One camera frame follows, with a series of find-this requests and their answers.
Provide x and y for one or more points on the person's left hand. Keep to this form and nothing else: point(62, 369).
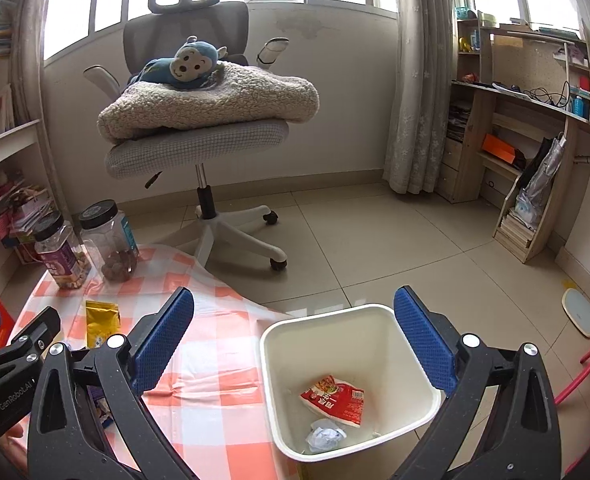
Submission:
point(14, 431)

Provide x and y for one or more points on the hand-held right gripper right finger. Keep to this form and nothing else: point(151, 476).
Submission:
point(422, 345)

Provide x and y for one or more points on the white bookshelf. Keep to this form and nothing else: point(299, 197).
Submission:
point(5, 142)

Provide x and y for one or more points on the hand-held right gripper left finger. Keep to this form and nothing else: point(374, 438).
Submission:
point(162, 342)

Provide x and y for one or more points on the stack of books under desk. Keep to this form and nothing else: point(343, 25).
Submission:
point(515, 232)

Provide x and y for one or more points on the beige fleece blanket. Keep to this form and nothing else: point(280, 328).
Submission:
point(215, 102)

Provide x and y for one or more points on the wooden desk with shelves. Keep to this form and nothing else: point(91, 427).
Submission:
point(517, 60)

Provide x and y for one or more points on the clear nut jar black lid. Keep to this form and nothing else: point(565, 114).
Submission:
point(115, 250)

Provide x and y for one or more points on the beige lace curtain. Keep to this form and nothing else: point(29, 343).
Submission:
point(30, 35)
point(425, 85)

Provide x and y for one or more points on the crumpled white paper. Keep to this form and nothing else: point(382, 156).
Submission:
point(325, 437)

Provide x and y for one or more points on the purple label nut jar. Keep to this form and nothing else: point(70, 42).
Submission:
point(62, 260)

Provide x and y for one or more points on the orange white checkered tablecloth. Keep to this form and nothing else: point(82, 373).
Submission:
point(215, 340)

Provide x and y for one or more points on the red snack wrapper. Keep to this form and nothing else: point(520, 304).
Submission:
point(335, 400)

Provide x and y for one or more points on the orange flat box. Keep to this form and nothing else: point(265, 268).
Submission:
point(497, 149)

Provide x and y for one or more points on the teal small basket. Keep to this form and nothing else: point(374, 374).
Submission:
point(464, 12)

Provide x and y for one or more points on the blue bottle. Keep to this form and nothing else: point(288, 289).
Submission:
point(579, 106)

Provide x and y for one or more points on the bathroom scale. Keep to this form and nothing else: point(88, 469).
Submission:
point(580, 312)

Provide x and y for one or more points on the blue monkey plush toy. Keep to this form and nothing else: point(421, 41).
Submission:
point(190, 65)

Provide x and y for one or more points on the yellow snack packet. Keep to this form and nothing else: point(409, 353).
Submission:
point(100, 322)

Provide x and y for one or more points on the white plastic bin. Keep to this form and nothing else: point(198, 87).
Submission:
point(325, 350)

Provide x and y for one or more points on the small snack packet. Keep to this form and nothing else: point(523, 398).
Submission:
point(106, 415)

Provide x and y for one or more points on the grey office chair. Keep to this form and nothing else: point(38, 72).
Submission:
point(200, 155)

